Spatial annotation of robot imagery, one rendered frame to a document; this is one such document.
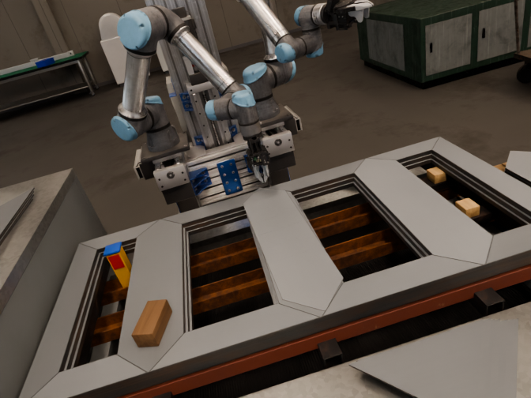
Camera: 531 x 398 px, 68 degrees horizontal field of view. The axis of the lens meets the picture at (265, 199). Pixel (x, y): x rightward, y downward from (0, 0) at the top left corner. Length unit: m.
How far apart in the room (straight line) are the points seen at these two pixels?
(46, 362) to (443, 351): 1.02
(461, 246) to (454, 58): 4.17
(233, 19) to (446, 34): 6.95
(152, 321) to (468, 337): 0.79
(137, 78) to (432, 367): 1.33
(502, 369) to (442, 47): 4.37
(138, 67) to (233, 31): 9.59
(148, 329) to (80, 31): 10.34
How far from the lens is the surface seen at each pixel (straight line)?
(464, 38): 5.27
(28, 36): 11.44
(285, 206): 1.47
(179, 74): 1.97
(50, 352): 1.32
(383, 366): 1.04
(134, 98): 1.66
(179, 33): 1.60
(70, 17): 11.18
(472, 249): 1.22
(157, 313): 1.14
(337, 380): 1.07
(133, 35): 1.51
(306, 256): 1.22
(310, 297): 1.09
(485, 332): 1.12
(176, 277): 1.31
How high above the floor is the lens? 1.63
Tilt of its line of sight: 30 degrees down
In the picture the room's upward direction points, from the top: 15 degrees counter-clockwise
